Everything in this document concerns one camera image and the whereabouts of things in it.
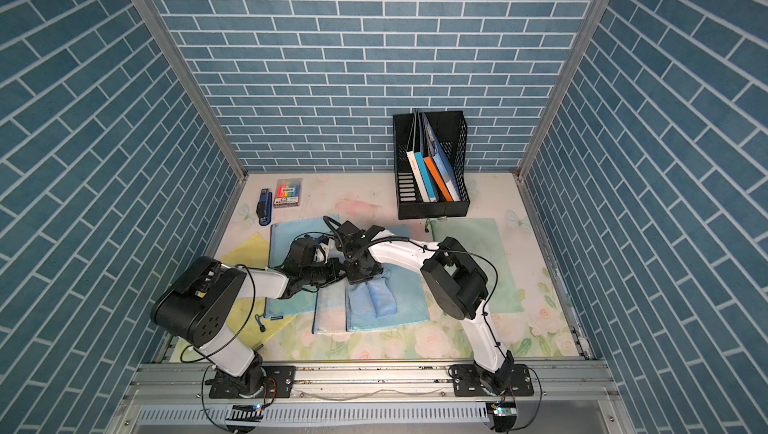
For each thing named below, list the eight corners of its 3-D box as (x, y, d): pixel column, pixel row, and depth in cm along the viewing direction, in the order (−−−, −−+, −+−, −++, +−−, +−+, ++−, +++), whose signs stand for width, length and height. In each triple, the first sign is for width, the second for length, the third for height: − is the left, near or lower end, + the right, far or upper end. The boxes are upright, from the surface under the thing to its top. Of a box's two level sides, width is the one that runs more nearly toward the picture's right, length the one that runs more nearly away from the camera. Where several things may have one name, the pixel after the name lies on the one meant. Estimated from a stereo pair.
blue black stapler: (260, 226, 106) (255, 218, 102) (263, 195, 116) (258, 186, 112) (271, 224, 107) (266, 216, 103) (272, 193, 117) (268, 184, 113)
